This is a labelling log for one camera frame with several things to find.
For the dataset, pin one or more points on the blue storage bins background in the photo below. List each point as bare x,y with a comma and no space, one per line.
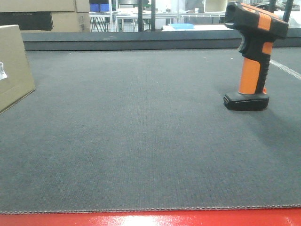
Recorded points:
99,7

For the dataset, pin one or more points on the dark grey conveyor belt mat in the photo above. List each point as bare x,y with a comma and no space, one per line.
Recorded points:
136,121

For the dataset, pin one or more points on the white background workbench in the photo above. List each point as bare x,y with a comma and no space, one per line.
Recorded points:
131,22

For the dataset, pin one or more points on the red metal conveyor table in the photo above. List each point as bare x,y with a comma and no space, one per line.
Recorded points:
256,217

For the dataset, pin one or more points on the brown cardboard package box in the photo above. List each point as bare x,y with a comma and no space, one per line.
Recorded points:
20,82

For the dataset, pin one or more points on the white shipping label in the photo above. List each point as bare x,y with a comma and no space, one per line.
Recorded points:
3,74

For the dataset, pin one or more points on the stacked cardboard boxes background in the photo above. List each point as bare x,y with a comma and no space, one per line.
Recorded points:
46,15

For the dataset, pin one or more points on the orange black barcode scanner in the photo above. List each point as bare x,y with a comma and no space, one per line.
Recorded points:
259,29

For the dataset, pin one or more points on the blue tray on table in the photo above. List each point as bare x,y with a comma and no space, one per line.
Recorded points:
183,26

